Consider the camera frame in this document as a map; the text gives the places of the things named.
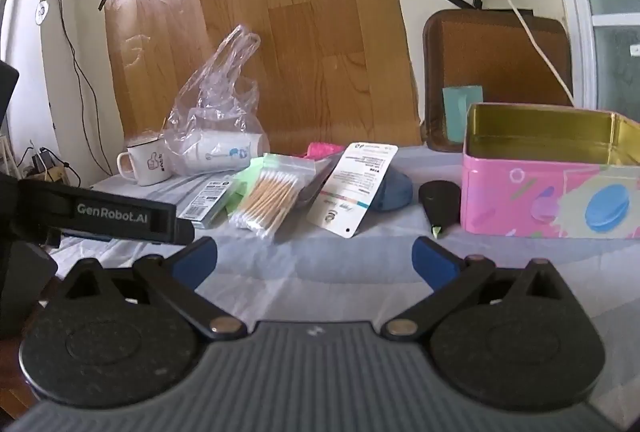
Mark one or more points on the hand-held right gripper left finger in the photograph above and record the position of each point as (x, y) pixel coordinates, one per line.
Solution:
(195, 259)

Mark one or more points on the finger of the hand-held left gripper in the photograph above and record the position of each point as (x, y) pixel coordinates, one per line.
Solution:
(177, 232)

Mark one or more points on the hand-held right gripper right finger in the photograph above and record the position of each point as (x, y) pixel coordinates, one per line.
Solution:
(434, 262)

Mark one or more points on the black oval case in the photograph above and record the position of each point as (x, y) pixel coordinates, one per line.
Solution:
(440, 202)

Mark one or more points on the pink tin box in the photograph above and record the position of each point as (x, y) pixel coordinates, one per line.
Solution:
(510, 192)

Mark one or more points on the blue cloth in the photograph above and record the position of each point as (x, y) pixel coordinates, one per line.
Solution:
(350, 182)

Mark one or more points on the grey barcode box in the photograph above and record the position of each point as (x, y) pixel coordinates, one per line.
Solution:
(205, 204)

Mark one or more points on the white enamel mug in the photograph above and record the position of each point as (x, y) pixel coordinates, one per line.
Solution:
(150, 161)

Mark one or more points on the plugs and chargers cluster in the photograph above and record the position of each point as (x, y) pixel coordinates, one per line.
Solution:
(45, 164)

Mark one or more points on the green packet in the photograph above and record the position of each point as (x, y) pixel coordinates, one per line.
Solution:
(241, 188)

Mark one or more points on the bag of cotton swabs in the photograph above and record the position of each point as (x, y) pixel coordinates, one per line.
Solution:
(270, 202)

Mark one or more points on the striped bed sheet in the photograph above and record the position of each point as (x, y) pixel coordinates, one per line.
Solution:
(310, 262)

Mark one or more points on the paper cups in plastic bag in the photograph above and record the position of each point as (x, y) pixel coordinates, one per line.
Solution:
(220, 96)

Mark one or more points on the teal box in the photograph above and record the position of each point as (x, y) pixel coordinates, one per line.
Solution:
(460, 111)

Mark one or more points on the pink cloth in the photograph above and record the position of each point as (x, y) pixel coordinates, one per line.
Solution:
(320, 150)

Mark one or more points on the round white wall sticker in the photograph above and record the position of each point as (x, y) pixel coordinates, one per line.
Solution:
(41, 14)

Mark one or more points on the wood pattern wall sheet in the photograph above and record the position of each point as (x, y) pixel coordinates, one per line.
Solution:
(300, 36)

